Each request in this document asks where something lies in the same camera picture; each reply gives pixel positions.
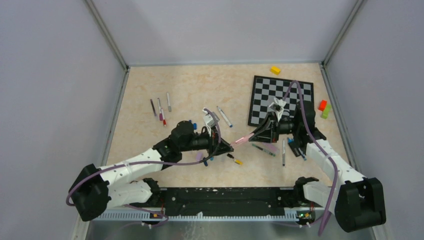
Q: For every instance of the yellow block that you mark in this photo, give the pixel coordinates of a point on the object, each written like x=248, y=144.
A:
x=275, y=70

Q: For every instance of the black marker blue cap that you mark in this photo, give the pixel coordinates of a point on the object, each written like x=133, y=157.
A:
x=294, y=147

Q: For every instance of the pink highlighter pen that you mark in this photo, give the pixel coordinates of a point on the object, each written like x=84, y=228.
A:
x=270, y=147

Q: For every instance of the white pen grey cap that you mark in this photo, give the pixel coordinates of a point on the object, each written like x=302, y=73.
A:
x=169, y=106

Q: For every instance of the pink highlighter cap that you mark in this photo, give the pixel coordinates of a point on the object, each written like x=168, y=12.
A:
x=199, y=156

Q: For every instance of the black white chessboard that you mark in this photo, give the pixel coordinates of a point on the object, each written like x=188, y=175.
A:
x=264, y=90

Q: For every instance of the red block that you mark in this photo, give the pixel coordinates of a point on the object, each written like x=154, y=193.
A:
x=322, y=105

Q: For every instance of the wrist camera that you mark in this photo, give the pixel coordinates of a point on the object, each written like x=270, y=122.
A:
x=277, y=106
x=211, y=119

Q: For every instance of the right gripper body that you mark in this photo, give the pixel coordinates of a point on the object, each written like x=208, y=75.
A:
x=286, y=126

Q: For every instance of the green curved block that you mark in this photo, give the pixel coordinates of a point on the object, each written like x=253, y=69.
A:
x=326, y=111

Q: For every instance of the green gel pen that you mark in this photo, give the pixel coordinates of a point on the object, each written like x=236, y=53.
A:
x=268, y=152

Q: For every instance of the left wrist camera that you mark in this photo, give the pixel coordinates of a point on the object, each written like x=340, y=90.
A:
x=211, y=119

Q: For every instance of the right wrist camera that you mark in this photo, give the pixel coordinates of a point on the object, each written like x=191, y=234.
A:
x=277, y=106

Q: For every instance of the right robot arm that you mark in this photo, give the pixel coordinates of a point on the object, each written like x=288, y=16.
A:
x=356, y=201

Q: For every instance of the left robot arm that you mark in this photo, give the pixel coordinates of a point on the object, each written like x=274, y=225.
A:
x=97, y=189

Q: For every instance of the white marker dark blue cap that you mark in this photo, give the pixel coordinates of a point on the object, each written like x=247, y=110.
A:
x=283, y=152

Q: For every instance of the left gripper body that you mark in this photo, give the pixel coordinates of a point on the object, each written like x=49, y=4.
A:
x=203, y=140

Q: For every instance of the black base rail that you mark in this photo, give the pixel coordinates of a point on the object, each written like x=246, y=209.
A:
x=227, y=201

